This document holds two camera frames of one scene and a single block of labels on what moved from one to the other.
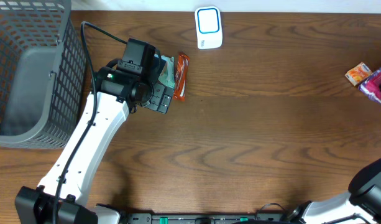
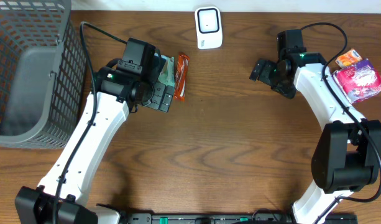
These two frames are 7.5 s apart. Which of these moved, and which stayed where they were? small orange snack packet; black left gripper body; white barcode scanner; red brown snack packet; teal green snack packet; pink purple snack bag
Moved: pink purple snack bag; small orange snack packet
Stayed: red brown snack packet; teal green snack packet; white barcode scanner; black left gripper body
